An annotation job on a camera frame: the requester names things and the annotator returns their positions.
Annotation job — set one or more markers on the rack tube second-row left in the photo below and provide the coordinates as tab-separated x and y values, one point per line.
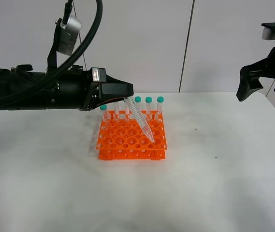
105	114

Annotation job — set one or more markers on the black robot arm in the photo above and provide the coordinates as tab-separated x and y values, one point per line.
70	87

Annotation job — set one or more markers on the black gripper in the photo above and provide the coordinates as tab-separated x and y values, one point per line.
98	87

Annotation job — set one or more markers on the orange test tube rack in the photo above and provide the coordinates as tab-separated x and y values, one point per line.
120	138

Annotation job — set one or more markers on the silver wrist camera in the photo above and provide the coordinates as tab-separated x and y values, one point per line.
68	35

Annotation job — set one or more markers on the rack tube back far-right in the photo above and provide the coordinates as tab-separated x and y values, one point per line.
160	101

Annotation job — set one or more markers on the green-capped test tube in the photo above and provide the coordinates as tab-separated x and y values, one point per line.
138	115

